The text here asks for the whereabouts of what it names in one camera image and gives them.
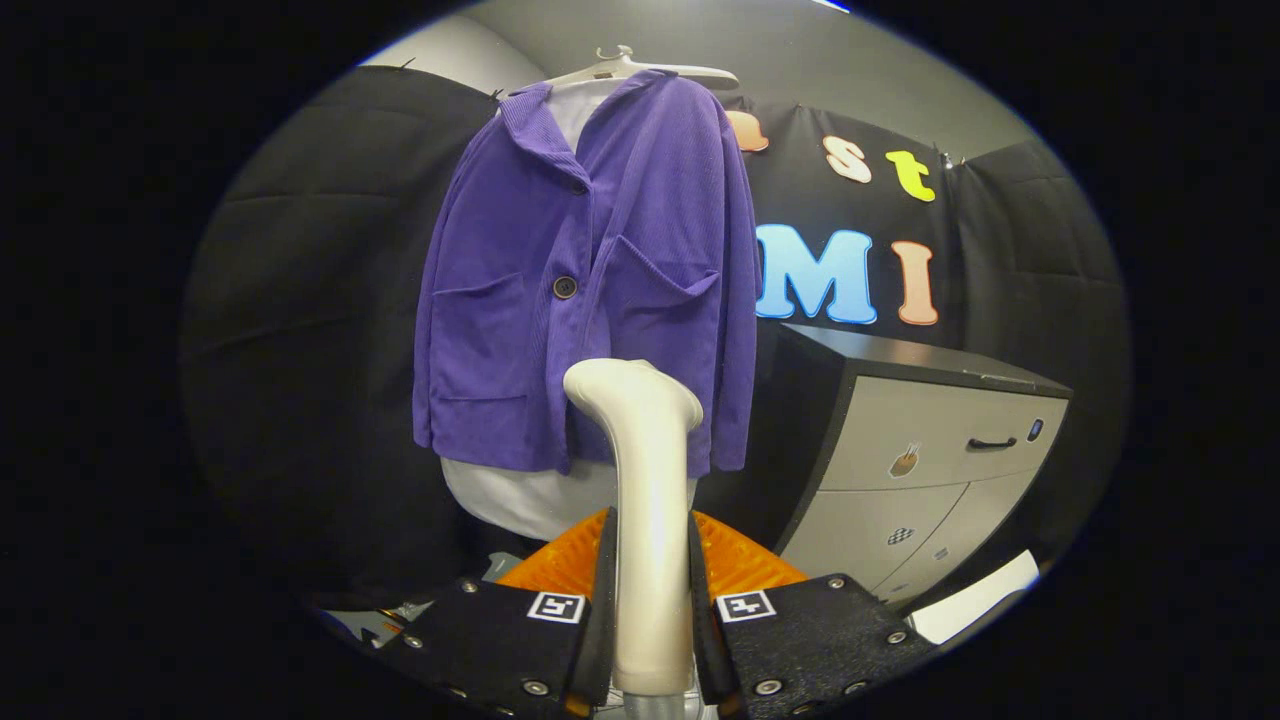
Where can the grey cabinet with black top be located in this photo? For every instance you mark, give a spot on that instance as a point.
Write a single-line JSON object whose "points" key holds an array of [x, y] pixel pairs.
{"points": [[920, 420]]}

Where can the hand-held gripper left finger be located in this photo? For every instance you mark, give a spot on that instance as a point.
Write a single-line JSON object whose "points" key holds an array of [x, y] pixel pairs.
{"points": [[603, 620]]}

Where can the white shirt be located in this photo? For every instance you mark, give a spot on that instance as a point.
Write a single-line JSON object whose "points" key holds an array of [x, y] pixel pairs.
{"points": [[520, 500]]}

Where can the white clothes hanger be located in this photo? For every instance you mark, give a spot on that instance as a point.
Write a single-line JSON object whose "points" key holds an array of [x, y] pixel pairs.
{"points": [[640, 70]]}

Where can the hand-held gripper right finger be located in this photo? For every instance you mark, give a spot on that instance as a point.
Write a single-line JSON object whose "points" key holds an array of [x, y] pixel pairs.
{"points": [[700, 620]]}

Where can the purple button jacket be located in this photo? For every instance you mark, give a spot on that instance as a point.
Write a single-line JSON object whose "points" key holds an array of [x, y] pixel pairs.
{"points": [[520, 250]]}

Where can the white flat sheet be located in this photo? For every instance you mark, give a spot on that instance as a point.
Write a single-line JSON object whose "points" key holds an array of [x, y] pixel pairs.
{"points": [[975, 600]]}

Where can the white garment steamer head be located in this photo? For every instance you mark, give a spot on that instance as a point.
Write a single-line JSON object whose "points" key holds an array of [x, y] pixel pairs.
{"points": [[650, 500]]}

